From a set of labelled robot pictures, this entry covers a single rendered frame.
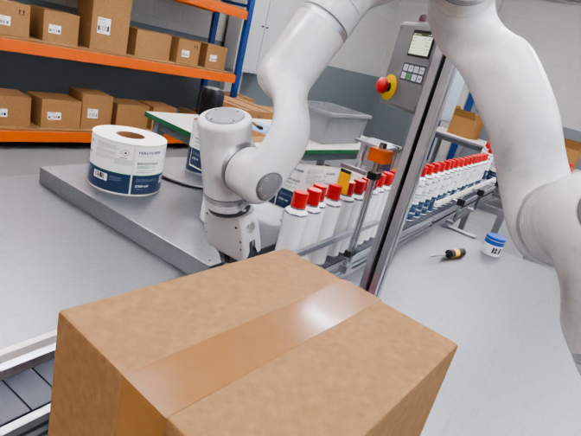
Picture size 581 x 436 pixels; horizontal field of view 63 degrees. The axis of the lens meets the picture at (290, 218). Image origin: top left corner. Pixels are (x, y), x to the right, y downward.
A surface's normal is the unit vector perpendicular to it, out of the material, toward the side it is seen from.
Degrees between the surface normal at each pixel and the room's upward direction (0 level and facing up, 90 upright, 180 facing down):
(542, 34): 90
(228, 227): 110
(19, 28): 90
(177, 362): 0
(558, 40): 90
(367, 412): 0
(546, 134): 98
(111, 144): 90
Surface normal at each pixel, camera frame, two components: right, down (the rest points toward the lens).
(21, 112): 0.73, 0.39
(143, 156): 0.58, 0.40
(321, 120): -0.61, 0.22
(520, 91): -0.26, 0.00
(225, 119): 0.04, -0.79
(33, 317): 0.23, -0.91
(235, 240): -0.49, 0.51
